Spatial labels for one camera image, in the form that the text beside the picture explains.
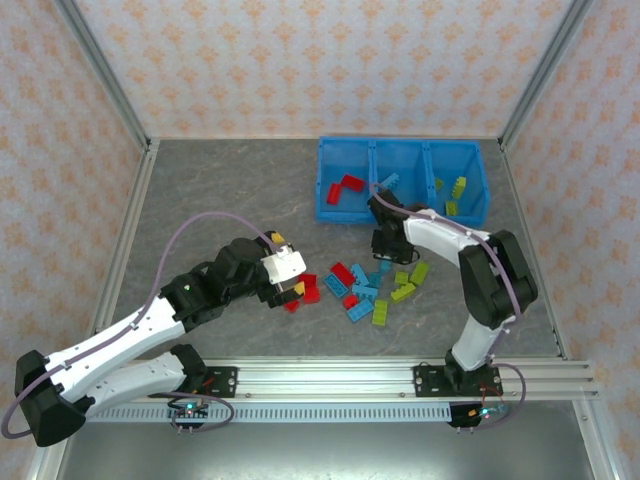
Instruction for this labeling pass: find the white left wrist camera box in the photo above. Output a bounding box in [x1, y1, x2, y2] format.
[260, 245, 307, 287]

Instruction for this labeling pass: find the small electronics board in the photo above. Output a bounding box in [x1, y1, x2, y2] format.
[172, 399, 211, 431]
[449, 399, 511, 431]

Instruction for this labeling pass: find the slotted grey cable duct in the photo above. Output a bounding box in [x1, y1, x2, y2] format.
[87, 402, 454, 424]

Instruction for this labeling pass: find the aluminium side rail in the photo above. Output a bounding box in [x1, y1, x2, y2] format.
[89, 139, 161, 336]

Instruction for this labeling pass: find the blue plastic bin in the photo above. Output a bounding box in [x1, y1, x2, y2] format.
[314, 135, 377, 224]
[369, 139, 432, 221]
[424, 139, 491, 224]

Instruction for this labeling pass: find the aluminium frame post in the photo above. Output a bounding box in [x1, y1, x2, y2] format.
[498, 0, 599, 151]
[52, 0, 154, 151]

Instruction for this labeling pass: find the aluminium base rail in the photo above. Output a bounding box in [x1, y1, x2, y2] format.
[94, 355, 601, 401]

